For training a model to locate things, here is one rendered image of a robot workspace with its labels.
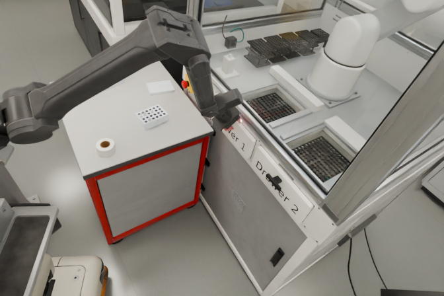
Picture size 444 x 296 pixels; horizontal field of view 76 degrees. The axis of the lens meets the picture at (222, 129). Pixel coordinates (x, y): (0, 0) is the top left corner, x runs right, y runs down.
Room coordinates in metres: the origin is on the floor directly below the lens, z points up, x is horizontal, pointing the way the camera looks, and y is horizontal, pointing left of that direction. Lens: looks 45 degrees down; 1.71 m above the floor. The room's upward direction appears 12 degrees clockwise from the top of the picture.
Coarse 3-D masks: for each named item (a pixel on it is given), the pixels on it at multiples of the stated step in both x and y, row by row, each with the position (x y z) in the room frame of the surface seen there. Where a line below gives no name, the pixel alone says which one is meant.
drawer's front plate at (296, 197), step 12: (264, 156) 0.70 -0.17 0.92; (264, 168) 0.68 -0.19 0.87; (276, 168) 0.65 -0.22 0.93; (264, 180) 0.67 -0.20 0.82; (288, 180) 0.61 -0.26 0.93; (276, 192) 0.62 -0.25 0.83; (288, 192) 0.59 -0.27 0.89; (300, 192) 0.57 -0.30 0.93; (288, 204) 0.57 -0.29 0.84; (300, 204) 0.54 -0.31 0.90; (312, 204) 0.53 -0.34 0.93; (300, 216) 0.53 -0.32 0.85
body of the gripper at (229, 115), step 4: (232, 108) 0.82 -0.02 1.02; (236, 108) 0.81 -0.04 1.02; (228, 112) 0.77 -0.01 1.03; (232, 112) 0.80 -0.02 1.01; (236, 112) 0.80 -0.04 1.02; (224, 116) 0.75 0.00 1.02; (228, 116) 0.77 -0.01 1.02; (232, 116) 0.79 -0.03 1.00; (236, 116) 0.78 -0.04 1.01; (212, 120) 0.79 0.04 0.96; (216, 120) 0.79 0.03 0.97; (220, 120) 0.76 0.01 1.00; (224, 120) 0.76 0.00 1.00; (228, 120) 0.77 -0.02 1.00; (232, 120) 0.78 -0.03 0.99; (216, 124) 0.77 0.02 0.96; (220, 124) 0.77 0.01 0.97; (224, 124) 0.76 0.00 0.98; (220, 128) 0.75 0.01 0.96
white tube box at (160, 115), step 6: (150, 108) 0.95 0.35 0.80; (156, 108) 0.96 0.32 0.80; (162, 108) 0.97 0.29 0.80; (138, 114) 0.91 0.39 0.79; (150, 114) 0.91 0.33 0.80; (156, 114) 0.92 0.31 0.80; (162, 114) 0.93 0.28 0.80; (138, 120) 0.88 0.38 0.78; (144, 120) 0.87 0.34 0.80; (156, 120) 0.89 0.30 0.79; (162, 120) 0.91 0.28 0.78; (144, 126) 0.85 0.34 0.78; (150, 126) 0.87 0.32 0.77
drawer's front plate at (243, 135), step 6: (234, 126) 0.85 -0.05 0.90; (240, 126) 0.82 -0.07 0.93; (228, 132) 0.87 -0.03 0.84; (234, 132) 0.84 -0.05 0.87; (240, 132) 0.81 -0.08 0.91; (246, 132) 0.80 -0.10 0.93; (234, 138) 0.83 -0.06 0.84; (240, 138) 0.80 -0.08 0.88; (246, 138) 0.78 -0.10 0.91; (252, 138) 0.77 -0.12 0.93; (240, 144) 0.80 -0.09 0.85; (246, 144) 0.77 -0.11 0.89; (252, 144) 0.76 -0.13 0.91; (240, 150) 0.79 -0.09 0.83; (246, 150) 0.77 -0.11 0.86; (252, 150) 0.76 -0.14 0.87; (246, 156) 0.76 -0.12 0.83
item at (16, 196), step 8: (0, 168) 0.65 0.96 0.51; (0, 176) 0.60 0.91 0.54; (8, 176) 0.68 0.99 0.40; (0, 184) 0.58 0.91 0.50; (8, 184) 0.62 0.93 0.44; (16, 184) 0.72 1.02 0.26; (0, 192) 0.57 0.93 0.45; (8, 192) 0.59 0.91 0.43; (16, 192) 0.65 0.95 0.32; (8, 200) 0.58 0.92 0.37; (16, 200) 0.60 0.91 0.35; (24, 200) 0.69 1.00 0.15; (32, 200) 0.76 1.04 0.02
